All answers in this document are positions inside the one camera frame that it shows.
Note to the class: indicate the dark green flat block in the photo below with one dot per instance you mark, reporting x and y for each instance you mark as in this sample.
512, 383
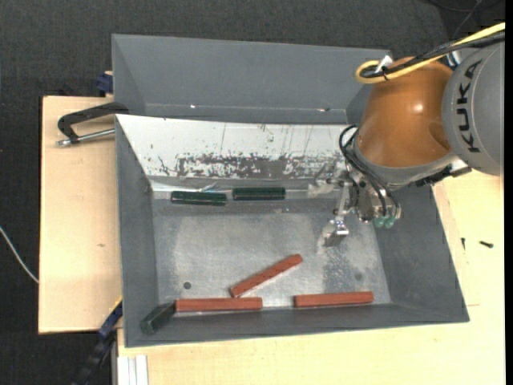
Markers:
198, 198
157, 318
259, 193

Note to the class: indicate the pale wood flat board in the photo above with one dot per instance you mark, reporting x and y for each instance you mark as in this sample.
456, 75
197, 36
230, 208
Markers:
78, 223

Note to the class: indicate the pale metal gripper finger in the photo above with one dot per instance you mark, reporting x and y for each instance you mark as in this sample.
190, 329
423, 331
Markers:
332, 236
319, 190

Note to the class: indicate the small black screw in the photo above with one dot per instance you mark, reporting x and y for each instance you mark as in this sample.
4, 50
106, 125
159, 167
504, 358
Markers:
487, 244

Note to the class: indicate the red-brown flat block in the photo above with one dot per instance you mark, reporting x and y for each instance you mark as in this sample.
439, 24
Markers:
333, 299
218, 304
266, 275

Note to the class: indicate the grey metal bin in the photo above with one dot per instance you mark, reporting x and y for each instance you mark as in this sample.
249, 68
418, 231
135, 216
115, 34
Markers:
248, 239

